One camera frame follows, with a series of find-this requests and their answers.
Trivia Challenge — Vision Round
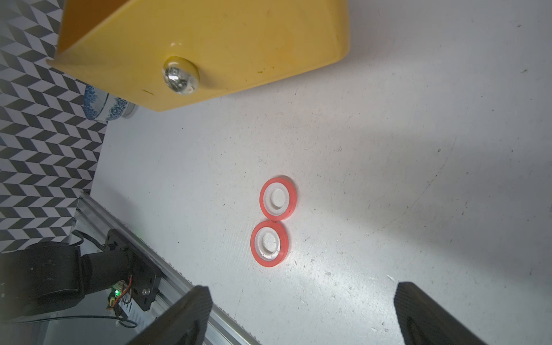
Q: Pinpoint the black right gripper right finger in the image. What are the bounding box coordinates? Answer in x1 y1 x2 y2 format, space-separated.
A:
393 282 484 345

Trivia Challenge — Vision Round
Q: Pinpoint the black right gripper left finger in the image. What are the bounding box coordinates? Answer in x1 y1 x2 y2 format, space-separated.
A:
128 285 213 345

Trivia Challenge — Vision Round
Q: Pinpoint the red tape roll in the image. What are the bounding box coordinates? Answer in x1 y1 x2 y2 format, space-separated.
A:
250 221 290 267
260 176 298 221

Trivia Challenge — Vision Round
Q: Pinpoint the yellow drawer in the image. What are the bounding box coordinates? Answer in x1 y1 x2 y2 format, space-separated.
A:
50 1 350 112

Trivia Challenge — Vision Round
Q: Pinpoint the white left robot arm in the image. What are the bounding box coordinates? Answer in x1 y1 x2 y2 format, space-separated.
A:
1 242 131 322

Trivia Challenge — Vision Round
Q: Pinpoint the blue patterned bowl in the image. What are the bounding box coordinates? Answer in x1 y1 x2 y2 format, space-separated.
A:
82 85 135 123

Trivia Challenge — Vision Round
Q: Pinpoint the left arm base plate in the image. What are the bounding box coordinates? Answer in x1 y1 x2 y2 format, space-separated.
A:
106 229 161 311

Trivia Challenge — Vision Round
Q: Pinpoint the aluminium front rail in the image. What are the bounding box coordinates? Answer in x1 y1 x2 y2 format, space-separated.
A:
70 191 260 345

